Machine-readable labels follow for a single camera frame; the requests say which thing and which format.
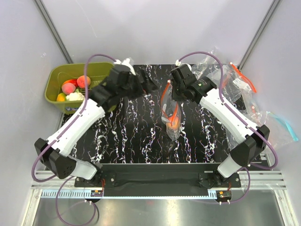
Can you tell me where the clear bag pile upper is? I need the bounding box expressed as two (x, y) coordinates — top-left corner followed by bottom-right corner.
(192, 56), (259, 114)

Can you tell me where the purple cable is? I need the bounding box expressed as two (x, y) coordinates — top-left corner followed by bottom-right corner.
(32, 54), (118, 226)
(180, 51), (279, 204)

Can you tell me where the pink peach left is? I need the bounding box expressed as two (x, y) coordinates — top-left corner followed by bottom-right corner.
(62, 83), (76, 95)

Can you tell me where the orange peach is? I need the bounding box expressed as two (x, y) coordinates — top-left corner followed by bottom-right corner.
(166, 116), (181, 131)

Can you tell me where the yellow-orange mango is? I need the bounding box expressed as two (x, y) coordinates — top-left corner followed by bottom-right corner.
(56, 93), (66, 102)

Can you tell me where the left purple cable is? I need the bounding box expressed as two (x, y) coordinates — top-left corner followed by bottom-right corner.
(32, 54), (118, 226)

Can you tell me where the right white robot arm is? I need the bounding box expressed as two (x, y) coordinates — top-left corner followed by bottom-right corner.
(171, 64), (270, 187)

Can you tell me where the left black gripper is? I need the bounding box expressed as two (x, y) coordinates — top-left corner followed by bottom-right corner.
(118, 68), (158, 100)

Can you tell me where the white cauliflower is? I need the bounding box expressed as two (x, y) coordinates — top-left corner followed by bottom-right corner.
(66, 89), (85, 101)

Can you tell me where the clear bag blue zipper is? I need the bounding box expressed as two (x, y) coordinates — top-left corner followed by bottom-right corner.
(242, 93), (299, 150)

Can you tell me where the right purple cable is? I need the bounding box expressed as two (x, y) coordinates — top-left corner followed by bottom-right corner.
(180, 51), (279, 204)

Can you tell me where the orange-red peach top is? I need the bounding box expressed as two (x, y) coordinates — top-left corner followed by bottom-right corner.
(77, 75), (91, 89)

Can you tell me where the red pepper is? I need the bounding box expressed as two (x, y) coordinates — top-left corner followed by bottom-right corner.
(62, 79), (78, 88)

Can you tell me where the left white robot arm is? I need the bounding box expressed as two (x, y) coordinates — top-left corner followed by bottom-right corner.
(34, 65), (158, 186)

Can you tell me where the green plastic basket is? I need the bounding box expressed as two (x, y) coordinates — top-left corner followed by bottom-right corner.
(44, 62), (113, 115)

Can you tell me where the black marble mat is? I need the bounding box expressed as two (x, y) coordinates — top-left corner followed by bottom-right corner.
(71, 65), (237, 163)

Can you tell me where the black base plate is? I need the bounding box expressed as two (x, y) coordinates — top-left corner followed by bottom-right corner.
(74, 163), (242, 189)

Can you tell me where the aluminium frame rail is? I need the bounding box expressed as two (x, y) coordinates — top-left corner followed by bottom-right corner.
(33, 0), (74, 64)

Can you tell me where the clear bag orange zipper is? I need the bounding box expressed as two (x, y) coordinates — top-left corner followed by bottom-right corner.
(160, 80), (182, 141)

